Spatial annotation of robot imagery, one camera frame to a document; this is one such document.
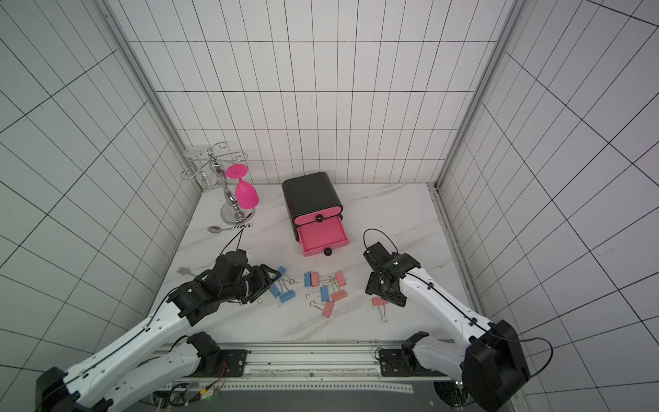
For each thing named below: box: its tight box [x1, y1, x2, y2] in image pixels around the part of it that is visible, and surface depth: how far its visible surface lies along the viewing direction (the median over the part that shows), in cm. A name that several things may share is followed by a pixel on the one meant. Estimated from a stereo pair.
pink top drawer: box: [294, 207, 343, 225], surface depth 91 cm
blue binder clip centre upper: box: [303, 271, 312, 288], surface depth 91 cm
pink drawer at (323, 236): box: [296, 216, 351, 257], surface depth 94 cm
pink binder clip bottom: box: [308, 300, 335, 319], surface depth 85 cm
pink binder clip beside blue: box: [310, 272, 321, 287], surface depth 91 cm
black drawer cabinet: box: [281, 171, 344, 241], surface depth 95 cm
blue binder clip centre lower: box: [320, 285, 330, 303], surface depth 88 cm
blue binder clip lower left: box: [279, 289, 297, 303], surface depth 87 cm
